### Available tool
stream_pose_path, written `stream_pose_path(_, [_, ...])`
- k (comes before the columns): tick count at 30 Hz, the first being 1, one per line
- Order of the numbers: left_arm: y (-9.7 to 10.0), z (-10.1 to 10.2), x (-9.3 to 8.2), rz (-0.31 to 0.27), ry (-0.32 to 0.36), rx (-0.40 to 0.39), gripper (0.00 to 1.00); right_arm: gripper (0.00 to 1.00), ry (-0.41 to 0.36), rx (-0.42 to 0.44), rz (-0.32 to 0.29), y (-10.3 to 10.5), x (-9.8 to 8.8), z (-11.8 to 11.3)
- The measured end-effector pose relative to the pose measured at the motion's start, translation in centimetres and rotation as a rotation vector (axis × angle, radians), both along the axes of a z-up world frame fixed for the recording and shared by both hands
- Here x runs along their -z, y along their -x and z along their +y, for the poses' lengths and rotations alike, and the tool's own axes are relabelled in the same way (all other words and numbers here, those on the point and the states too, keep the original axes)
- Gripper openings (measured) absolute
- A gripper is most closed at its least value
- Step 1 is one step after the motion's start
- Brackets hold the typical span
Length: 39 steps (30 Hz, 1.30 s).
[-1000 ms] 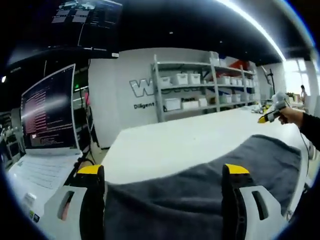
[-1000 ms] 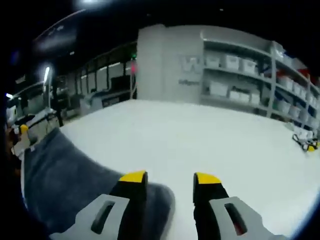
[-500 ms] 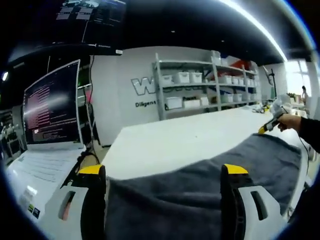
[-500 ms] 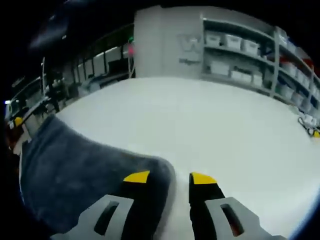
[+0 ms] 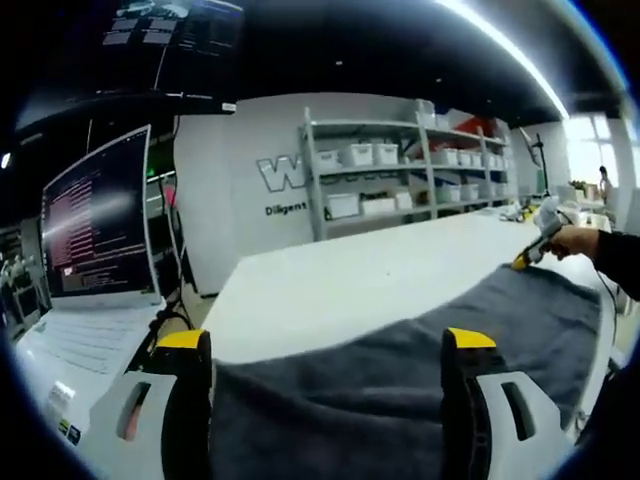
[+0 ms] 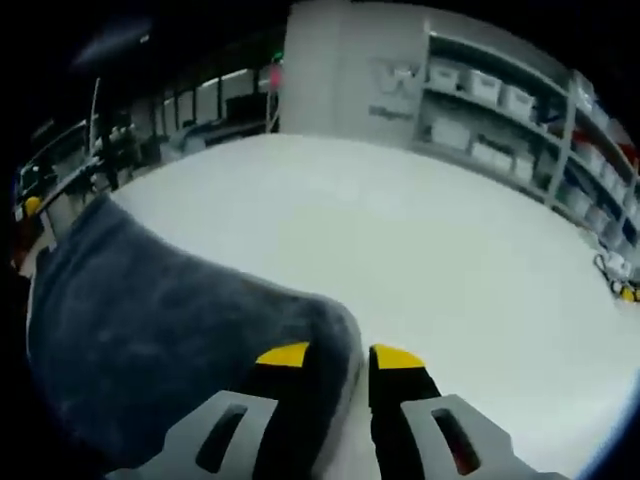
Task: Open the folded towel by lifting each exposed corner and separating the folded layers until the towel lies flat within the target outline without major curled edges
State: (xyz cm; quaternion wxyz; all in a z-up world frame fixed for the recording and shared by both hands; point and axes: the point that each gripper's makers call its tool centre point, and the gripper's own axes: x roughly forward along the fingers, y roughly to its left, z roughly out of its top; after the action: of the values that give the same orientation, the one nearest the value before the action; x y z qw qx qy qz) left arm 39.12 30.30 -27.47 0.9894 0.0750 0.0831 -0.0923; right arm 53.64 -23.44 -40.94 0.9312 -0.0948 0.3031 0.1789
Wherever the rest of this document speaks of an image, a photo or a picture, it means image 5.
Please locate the grey towel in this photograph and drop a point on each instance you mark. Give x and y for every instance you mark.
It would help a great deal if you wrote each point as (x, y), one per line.
(400, 380)

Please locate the white open laptop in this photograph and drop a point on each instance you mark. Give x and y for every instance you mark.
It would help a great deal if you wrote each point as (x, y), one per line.
(95, 240)

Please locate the person's right hand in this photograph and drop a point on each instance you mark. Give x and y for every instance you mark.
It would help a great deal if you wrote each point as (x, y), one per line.
(575, 242)

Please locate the pile of spare grippers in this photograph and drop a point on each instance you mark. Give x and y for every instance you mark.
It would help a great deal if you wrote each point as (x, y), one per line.
(520, 210)

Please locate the person's black printed shirt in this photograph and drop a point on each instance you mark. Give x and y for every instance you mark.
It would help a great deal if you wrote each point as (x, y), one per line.
(612, 410)

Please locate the row of white storage bins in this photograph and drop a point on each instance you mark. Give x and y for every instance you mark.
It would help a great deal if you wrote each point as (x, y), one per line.
(425, 170)

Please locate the grey metal shelf unit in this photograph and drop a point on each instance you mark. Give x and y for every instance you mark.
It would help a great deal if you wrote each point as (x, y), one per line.
(405, 165)

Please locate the large hanging dark screen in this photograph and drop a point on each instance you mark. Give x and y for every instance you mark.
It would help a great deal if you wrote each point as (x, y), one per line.
(172, 25)

